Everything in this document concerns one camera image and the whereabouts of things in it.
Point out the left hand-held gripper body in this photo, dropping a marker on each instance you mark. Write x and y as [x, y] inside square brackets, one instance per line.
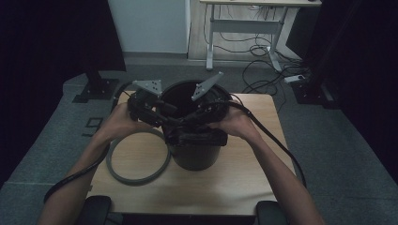
[142, 106]

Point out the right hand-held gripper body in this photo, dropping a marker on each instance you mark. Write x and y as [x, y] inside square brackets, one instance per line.
[216, 108]

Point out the black plastic trash bin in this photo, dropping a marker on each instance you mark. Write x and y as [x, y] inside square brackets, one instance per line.
[195, 157]

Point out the person's right hand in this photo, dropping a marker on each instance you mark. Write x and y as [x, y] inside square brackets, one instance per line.
[239, 123]

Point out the person's left hand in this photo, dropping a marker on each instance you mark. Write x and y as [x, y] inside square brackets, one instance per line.
[117, 123]

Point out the white cabinet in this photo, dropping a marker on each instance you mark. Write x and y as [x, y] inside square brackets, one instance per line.
[150, 25]

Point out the white power strip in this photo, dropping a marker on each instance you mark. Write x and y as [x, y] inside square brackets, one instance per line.
[294, 78]

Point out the black curtain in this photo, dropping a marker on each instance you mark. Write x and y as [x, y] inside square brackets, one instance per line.
[369, 78]
[47, 62]

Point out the black chair armrest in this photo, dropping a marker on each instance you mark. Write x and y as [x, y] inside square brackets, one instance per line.
[269, 214]
[95, 211]

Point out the black stand with base plate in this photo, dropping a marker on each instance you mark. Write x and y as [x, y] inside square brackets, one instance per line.
[97, 89]
[313, 90]

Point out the white metal frame desk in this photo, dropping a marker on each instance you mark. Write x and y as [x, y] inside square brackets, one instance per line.
[247, 26]

